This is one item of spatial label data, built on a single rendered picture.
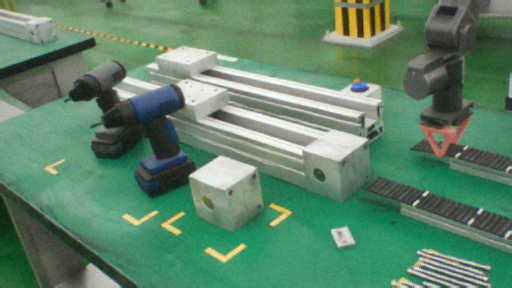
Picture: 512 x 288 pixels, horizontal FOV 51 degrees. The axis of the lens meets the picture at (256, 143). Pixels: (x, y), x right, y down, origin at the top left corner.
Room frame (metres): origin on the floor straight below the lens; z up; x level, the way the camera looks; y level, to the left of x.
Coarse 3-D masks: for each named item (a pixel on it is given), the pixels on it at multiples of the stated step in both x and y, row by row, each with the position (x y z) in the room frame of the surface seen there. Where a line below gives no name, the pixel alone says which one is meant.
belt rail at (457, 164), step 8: (456, 160) 0.92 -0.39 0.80; (456, 168) 0.92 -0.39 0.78; (464, 168) 0.91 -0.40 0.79; (472, 168) 0.90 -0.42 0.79; (480, 168) 0.89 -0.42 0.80; (488, 168) 0.87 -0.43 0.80; (480, 176) 0.88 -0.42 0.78; (488, 176) 0.87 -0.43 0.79; (496, 176) 0.86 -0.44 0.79; (504, 176) 0.86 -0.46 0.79
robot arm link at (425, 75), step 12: (468, 24) 0.93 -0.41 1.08; (468, 36) 0.92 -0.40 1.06; (432, 48) 0.97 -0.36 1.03; (444, 48) 0.96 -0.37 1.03; (456, 48) 0.94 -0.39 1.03; (468, 48) 0.93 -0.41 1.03; (420, 60) 0.92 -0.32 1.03; (432, 60) 0.91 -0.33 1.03; (408, 72) 0.92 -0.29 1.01; (420, 72) 0.90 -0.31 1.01; (432, 72) 0.90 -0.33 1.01; (444, 72) 0.91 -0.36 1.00; (408, 84) 0.92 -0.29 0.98; (420, 84) 0.90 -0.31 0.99; (432, 84) 0.89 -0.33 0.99; (444, 84) 0.91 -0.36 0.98; (420, 96) 0.90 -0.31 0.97
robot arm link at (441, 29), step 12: (444, 0) 0.98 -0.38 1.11; (456, 0) 0.96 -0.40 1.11; (468, 0) 0.95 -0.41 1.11; (480, 0) 0.97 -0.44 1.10; (432, 12) 0.98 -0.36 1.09; (444, 12) 0.99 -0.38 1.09; (456, 12) 0.94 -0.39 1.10; (468, 12) 0.94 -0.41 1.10; (480, 12) 0.97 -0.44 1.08; (432, 24) 0.96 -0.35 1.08; (444, 24) 0.94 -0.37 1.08; (456, 24) 0.92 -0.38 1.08; (432, 36) 0.96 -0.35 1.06; (444, 36) 0.93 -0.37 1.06; (456, 36) 0.92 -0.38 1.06
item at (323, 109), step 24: (168, 72) 1.57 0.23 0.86; (216, 72) 1.52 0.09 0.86; (240, 72) 1.46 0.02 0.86; (240, 96) 1.34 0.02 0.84; (264, 96) 1.27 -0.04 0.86; (288, 96) 1.23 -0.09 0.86; (312, 96) 1.25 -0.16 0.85; (336, 96) 1.19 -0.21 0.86; (360, 96) 1.17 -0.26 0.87; (288, 120) 1.22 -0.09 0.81; (312, 120) 1.16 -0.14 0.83; (336, 120) 1.11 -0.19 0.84; (360, 120) 1.07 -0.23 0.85
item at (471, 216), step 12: (384, 180) 0.87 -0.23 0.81; (384, 192) 0.83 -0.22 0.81; (396, 192) 0.83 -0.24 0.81; (408, 192) 0.82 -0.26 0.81; (420, 192) 0.81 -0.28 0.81; (408, 204) 0.79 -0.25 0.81; (420, 204) 0.78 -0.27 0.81; (432, 204) 0.78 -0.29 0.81; (444, 204) 0.77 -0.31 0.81; (456, 204) 0.76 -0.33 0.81; (444, 216) 0.74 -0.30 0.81; (456, 216) 0.73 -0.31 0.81; (468, 216) 0.72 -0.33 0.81; (480, 216) 0.72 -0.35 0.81; (492, 216) 0.71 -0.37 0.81; (504, 216) 0.71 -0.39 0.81; (480, 228) 0.69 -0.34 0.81; (492, 228) 0.69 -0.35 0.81; (504, 228) 0.68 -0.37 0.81
